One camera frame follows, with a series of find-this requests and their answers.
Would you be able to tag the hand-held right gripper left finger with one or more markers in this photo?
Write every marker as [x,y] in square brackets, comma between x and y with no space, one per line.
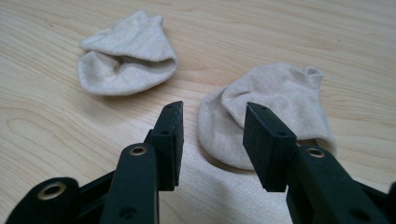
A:
[166,146]

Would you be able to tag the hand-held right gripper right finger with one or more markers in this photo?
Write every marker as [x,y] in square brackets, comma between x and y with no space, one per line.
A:
[267,146]

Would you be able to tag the beige ankle sock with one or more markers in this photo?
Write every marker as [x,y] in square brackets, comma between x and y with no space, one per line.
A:
[127,59]
[280,102]

